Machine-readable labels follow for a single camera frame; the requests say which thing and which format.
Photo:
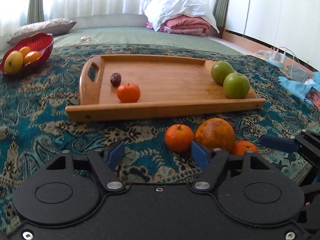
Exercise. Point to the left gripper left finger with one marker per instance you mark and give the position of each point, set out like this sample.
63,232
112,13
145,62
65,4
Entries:
91,172

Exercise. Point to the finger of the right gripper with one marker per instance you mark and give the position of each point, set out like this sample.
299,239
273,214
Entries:
280,144

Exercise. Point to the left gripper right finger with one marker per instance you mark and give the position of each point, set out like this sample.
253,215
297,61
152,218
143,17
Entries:
215,165

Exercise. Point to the small tangerine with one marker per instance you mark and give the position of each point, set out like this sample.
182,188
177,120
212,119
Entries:
240,147
128,93

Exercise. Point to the large mottled orange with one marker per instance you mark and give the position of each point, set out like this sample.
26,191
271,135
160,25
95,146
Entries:
216,133

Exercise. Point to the tangerine with stem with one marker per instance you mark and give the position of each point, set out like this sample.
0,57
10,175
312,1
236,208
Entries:
178,138

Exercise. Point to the green apple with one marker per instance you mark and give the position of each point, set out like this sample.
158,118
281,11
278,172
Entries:
236,86
220,70

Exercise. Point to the brown date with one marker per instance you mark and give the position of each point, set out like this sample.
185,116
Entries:
115,79

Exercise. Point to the light blue cloth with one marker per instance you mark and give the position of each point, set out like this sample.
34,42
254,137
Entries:
300,89

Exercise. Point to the wooden serving tray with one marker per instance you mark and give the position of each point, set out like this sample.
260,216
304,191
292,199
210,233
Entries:
170,86

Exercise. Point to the teal paisley patterned blanket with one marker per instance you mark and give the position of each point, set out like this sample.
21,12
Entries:
35,126

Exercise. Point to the white charger and clutter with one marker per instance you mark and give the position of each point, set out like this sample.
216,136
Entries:
285,60

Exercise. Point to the white wardrobe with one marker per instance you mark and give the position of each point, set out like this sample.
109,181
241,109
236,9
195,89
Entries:
293,24

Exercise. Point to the orange in bowl front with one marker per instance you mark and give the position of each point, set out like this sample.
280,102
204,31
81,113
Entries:
31,57

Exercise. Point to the orange in bowl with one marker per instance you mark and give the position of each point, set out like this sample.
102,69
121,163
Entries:
25,51
31,57

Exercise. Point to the green quilted mat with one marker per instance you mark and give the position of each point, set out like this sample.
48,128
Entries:
140,36

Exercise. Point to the red fruit bowl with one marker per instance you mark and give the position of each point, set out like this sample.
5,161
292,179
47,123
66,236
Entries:
39,42

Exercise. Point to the orange in bowl rear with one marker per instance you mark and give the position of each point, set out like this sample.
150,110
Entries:
25,51

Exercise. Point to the folded pink blanket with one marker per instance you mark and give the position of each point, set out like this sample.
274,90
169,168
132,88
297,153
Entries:
186,25

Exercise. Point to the floral grey pillow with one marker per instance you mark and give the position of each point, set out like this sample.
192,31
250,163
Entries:
55,27

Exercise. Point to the green drape right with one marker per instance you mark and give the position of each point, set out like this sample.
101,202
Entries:
220,13

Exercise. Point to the green drape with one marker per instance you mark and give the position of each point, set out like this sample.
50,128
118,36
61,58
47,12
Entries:
35,11
220,13

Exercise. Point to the white pillow on blankets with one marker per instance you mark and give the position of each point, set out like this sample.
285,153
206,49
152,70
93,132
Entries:
159,11

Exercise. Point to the green drape left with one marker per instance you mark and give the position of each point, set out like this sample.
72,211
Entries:
35,11

